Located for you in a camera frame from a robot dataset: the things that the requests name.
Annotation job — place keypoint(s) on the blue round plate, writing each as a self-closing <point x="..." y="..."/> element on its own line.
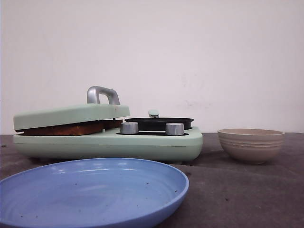
<point x="92" y="193"/>

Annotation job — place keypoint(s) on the right silver control knob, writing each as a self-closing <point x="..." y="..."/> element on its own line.
<point x="174" y="129"/>

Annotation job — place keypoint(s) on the silver control knob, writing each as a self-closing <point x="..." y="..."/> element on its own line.
<point x="174" y="129"/>
<point x="129" y="128"/>

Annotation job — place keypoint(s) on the black round frying pan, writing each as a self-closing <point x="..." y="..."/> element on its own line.
<point x="156" y="123"/>

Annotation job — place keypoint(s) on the mint green breakfast maker base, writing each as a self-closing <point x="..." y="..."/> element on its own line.
<point x="156" y="146"/>

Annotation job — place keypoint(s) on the beige ribbed bowl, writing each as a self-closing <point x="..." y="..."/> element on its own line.
<point x="255" y="146"/>

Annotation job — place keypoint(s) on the left silver control knob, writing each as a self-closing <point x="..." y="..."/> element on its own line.
<point x="129" y="128"/>

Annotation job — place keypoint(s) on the white bread slice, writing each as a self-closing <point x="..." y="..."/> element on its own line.
<point x="65" y="131"/>
<point x="110" y="124"/>

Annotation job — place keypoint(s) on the breakfast maker lid with handle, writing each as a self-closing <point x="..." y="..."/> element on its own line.
<point x="102" y="104"/>

